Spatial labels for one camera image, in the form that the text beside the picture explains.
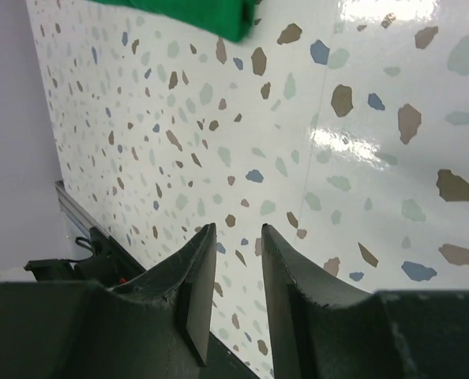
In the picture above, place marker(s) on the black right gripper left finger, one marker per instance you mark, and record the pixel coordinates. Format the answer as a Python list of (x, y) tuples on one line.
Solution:
[(155, 326)]

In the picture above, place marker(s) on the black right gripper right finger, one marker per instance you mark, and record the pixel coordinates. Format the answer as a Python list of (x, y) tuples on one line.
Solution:
[(322, 327)]

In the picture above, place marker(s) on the green t shirt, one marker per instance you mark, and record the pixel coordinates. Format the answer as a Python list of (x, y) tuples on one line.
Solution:
[(228, 19)]

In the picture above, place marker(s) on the aluminium frame rail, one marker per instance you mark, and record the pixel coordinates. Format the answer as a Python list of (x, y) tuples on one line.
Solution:
[(84, 213)]

